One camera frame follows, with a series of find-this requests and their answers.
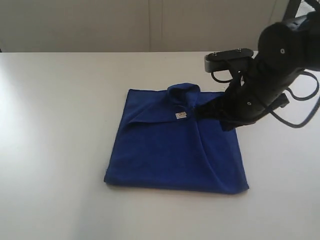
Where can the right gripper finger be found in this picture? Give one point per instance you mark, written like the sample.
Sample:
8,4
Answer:
228,124
212,109

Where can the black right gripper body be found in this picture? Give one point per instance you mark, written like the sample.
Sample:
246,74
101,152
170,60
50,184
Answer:
261,93

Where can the blue microfiber towel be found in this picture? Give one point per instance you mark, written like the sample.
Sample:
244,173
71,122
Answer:
161,144

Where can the right black arm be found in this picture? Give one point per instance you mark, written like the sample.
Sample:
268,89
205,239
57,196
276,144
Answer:
292,44

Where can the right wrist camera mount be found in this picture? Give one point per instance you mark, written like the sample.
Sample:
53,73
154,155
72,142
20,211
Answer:
235,61

